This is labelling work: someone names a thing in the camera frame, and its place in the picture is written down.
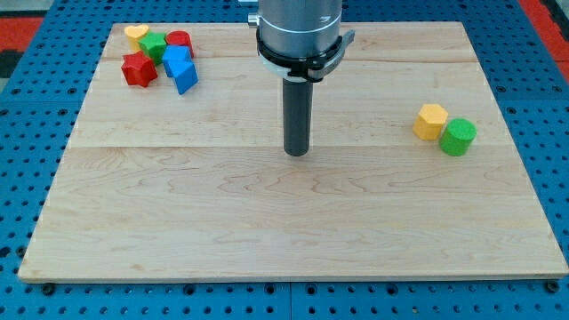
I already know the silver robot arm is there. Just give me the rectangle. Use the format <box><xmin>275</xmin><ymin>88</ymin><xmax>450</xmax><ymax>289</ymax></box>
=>
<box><xmin>247</xmin><ymin>0</ymin><xmax>342</xmax><ymax>58</ymax></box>

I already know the light wooden board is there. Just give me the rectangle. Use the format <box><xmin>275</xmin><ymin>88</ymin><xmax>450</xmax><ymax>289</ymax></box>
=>
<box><xmin>18</xmin><ymin>22</ymin><xmax>568</xmax><ymax>284</ymax></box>

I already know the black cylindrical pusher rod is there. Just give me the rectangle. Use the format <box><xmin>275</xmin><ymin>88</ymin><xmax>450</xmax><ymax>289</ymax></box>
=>
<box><xmin>283</xmin><ymin>79</ymin><xmax>313</xmax><ymax>156</ymax></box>

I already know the blue angled block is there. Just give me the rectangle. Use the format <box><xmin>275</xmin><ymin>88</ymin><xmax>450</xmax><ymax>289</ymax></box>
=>
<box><xmin>169</xmin><ymin>60</ymin><xmax>199</xmax><ymax>95</ymax></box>

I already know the blue cube block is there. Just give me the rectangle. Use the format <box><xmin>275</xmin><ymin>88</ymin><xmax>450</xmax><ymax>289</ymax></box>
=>
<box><xmin>162</xmin><ymin>45</ymin><xmax>192</xmax><ymax>77</ymax></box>

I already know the yellow hexagon block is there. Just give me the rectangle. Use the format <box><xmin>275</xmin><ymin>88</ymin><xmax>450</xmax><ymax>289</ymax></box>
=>
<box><xmin>413</xmin><ymin>104</ymin><xmax>448</xmax><ymax>140</ymax></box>

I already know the red cylinder block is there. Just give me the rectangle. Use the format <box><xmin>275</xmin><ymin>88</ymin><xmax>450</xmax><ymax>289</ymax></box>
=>
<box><xmin>165</xmin><ymin>30</ymin><xmax>195</xmax><ymax>58</ymax></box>

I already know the red star block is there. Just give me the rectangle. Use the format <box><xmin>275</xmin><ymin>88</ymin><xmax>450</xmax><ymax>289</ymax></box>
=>
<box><xmin>121</xmin><ymin>51</ymin><xmax>158</xmax><ymax>87</ymax></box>

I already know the green cylinder block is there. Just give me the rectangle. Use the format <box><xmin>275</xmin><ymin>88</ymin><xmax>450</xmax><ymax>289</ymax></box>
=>
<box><xmin>439</xmin><ymin>118</ymin><xmax>477</xmax><ymax>156</ymax></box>

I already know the green star block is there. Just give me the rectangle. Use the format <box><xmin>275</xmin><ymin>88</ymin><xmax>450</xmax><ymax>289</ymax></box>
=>
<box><xmin>138</xmin><ymin>31</ymin><xmax>167</xmax><ymax>66</ymax></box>

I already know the yellow heart block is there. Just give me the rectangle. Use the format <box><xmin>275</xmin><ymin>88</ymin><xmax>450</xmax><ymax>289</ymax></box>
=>
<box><xmin>124</xmin><ymin>24</ymin><xmax>149</xmax><ymax>52</ymax></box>

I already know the black clamp ring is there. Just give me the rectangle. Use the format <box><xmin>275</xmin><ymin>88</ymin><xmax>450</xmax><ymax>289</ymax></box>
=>
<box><xmin>255</xmin><ymin>28</ymin><xmax>357</xmax><ymax>84</ymax></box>

